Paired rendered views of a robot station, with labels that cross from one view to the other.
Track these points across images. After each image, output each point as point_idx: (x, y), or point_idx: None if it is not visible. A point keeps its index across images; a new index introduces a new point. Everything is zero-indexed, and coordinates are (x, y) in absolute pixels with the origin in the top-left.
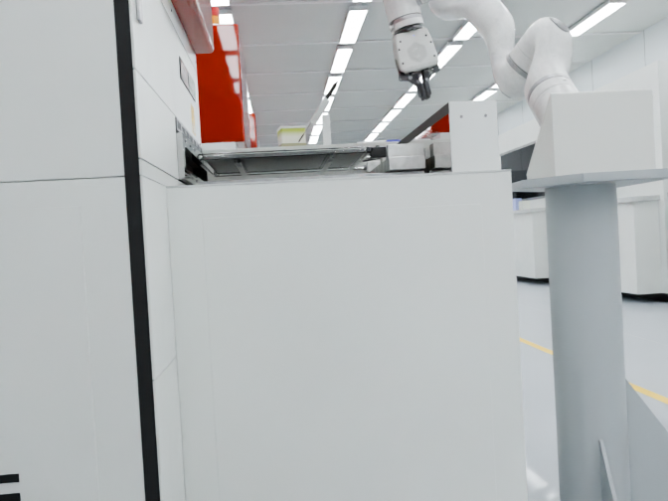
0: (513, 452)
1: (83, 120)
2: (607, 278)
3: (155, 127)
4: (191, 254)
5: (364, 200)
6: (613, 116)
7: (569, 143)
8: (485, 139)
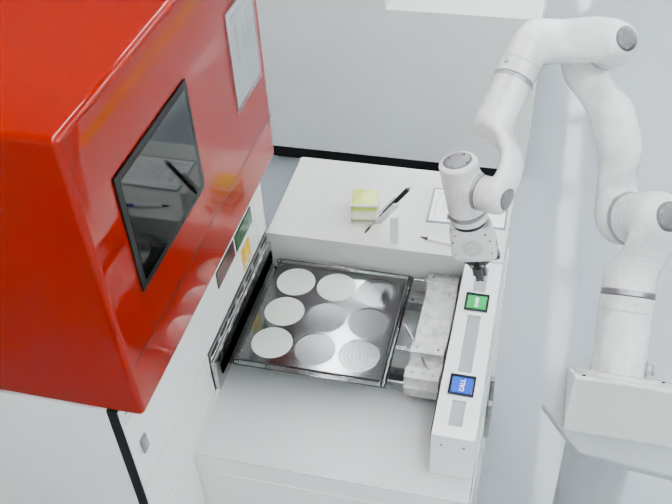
0: None
1: (116, 502)
2: (602, 490)
3: (175, 452)
4: (215, 486)
5: (343, 491)
6: (638, 405)
7: (584, 412)
8: (461, 461)
